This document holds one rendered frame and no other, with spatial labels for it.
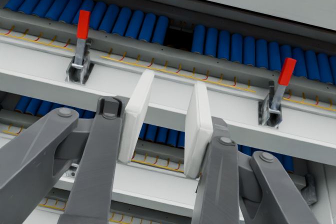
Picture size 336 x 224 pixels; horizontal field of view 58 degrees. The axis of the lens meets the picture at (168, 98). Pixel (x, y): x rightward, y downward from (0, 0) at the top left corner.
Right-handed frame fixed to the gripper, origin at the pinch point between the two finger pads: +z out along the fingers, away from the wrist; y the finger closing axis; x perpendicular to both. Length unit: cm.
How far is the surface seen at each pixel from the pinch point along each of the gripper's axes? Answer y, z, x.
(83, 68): -11.4, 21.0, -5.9
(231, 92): 8.9, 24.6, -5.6
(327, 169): 30.3, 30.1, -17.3
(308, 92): 20.1, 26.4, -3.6
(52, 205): -18, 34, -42
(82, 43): -12.0, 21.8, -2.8
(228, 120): 8.9, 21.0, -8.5
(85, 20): -12.0, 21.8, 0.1
